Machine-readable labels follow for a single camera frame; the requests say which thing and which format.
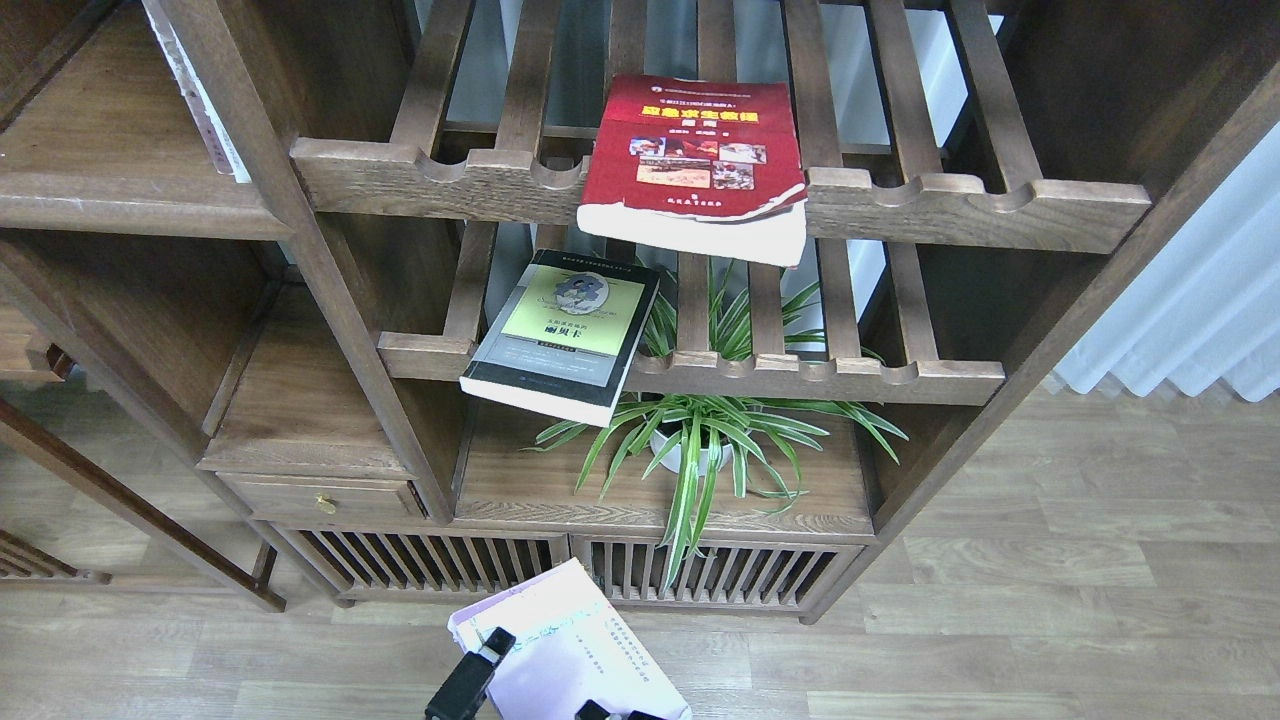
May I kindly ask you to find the black green cover book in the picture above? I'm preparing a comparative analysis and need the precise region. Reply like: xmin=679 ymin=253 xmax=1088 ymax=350
xmin=460 ymin=249 xmax=660 ymax=427

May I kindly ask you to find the red paperback book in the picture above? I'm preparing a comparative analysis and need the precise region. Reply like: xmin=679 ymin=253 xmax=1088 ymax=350
xmin=576 ymin=74 xmax=806 ymax=266

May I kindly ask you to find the wooden drawer brass knob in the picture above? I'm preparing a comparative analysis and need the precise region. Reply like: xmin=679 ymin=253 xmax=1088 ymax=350
xmin=219 ymin=471 xmax=424 ymax=519

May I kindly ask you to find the right slatted cabinet door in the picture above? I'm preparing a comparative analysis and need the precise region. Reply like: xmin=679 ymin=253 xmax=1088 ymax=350
xmin=570 ymin=536 xmax=861 ymax=614

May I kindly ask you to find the left slatted cabinet door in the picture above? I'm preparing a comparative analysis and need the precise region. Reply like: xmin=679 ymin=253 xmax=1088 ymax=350
xmin=282 ymin=527 xmax=571 ymax=602

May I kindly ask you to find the white lilac book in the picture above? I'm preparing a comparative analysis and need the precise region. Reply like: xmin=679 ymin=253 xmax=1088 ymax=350
xmin=447 ymin=559 xmax=692 ymax=719

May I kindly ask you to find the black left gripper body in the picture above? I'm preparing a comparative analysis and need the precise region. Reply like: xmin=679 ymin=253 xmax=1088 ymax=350
xmin=424 ymin=652 xmax=497 ymax=720

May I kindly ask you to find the dark wooden bookshelf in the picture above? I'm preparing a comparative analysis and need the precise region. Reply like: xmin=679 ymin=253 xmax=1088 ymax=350
xmin=3 ymin=1 xmax=1277 ymax=623

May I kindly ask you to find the white plant pot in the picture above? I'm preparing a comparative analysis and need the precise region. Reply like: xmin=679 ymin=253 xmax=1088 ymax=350
xmin=648 ymin=424 xmax=733 ymax=477

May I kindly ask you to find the green spider plant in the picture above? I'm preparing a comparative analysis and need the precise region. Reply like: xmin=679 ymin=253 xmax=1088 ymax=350
xmin=525 ymin=261 xmax=908 ymax=582

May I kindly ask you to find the white curtain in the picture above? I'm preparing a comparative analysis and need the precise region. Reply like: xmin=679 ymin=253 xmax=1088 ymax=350
xmin=1050 ymin=129 xmax=1279 ymax=402

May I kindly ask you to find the slatted cabinet door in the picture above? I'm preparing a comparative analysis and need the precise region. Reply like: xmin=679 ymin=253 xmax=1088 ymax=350
xmin=570 ymin=536 xmax=861 ymax=614
xmin=282 ymin=527 xmax=571 ymax=602

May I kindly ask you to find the white upright book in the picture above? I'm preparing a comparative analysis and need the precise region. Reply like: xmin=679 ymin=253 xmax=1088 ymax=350
xmin=143 ymin=1 xmax=252 ymax=184

